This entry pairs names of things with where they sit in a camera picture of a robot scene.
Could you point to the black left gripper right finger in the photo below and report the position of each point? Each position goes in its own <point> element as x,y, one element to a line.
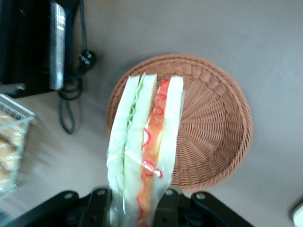
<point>171,210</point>

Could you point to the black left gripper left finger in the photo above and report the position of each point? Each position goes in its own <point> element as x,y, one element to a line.
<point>98,208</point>

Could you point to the triangle sandwich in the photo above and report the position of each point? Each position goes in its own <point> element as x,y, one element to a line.
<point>146,132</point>

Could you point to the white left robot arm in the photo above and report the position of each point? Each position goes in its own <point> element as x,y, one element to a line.
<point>298,212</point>

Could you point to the brown round wicker basket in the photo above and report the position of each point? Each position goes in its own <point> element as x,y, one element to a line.
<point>213,132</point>

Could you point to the rice crisp snack pack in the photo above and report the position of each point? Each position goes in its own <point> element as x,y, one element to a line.
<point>9,154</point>
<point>11,128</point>
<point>6,178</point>

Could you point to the black equipment case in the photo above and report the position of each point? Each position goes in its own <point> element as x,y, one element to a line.
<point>28,47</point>

